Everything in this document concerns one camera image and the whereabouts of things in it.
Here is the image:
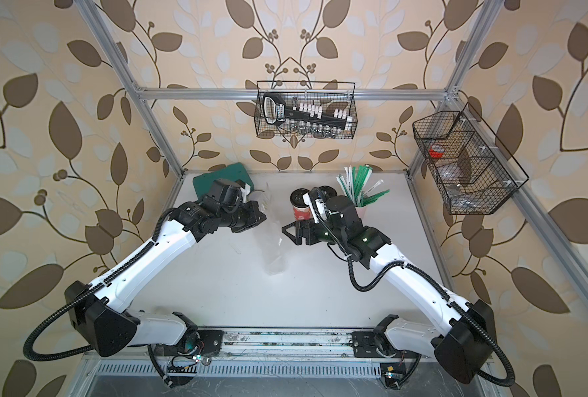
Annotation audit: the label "green plastic tool case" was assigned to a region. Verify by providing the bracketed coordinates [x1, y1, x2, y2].
[192, 163, 255, 199]

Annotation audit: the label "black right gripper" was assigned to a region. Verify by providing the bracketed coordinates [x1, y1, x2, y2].
[283, 217, 348, 246]

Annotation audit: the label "clear plastic carrier bag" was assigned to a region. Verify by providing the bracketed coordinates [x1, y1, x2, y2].
[230, 185, 289, 276]

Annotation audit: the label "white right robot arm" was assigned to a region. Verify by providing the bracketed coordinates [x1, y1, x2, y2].
[282, 188, 516, 387]

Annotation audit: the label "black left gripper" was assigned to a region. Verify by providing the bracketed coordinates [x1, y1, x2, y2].
[215, 200, 268, 231]

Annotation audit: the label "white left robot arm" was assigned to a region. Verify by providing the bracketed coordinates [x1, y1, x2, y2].
[23, 179, 267, 362]

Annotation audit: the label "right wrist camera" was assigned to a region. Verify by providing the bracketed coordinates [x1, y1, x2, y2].
[303, 193, 326, 224]

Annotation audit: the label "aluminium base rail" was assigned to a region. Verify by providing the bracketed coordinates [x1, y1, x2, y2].
[82, 327, 494, 380]

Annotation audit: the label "black socket set holder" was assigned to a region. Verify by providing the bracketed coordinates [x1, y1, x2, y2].
[258, 92, 358, 131]

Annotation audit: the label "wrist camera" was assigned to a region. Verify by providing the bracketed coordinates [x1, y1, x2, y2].
[236, 180, 253, 203]
[303, 193, 326, 224]

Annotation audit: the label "red item in basket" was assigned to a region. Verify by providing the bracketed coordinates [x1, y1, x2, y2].
[428, 143, 446, 160]

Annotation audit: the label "black wire basket right wall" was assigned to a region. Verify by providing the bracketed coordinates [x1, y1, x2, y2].
[413, 104, 529, 215]

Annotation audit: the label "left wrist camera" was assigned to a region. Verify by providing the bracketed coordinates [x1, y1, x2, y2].
[236, 180, 253, 203]

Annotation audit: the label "black wire basket back wall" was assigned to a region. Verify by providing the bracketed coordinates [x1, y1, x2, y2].
[254, 79, 358, 140]

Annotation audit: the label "green white wrapped straws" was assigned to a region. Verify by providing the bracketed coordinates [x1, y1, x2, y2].
[336, 165, 390, 208]

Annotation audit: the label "black wire basket wall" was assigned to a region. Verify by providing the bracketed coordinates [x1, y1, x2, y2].
[254, 79, 358, 140]
[413, 104, 529, 215]

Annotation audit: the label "pink straw holder cup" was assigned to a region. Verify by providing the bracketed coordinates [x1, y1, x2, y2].
[356, 207, 367, 220]

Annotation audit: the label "red cup black lid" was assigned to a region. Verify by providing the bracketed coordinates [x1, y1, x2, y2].
[290, 188, 313, 221]
[319, 185, 337, 199]

